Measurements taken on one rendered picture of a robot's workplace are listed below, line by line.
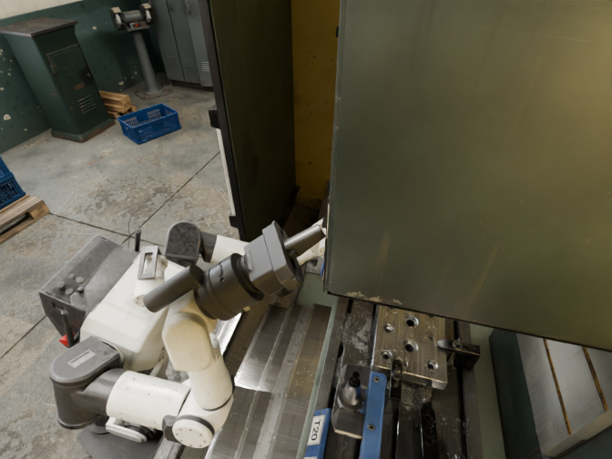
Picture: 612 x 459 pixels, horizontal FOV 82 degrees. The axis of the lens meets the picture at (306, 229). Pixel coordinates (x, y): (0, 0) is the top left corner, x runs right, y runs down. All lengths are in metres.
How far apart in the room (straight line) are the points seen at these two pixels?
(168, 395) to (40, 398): 1.89
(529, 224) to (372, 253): 0.20
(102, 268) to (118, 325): 0.16
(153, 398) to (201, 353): 0.25
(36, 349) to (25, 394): 0.30
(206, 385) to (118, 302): 0.36
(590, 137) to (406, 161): 0.17
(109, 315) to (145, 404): 0.23
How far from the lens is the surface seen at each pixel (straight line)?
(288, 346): 1.51
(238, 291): 0.54
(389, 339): 1.26
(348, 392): 0.86
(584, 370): 1.17
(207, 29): 1.11
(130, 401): 0.85
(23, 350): 2.94
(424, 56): 0.38
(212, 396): 0.72
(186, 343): 0.59
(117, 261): 1.02
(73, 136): 5.11
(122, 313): 0.95
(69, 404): 0.92
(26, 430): 2.62
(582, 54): 0.40
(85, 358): 0.90
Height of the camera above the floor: 2.05
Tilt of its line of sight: 42 degrees down
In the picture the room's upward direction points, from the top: straight up
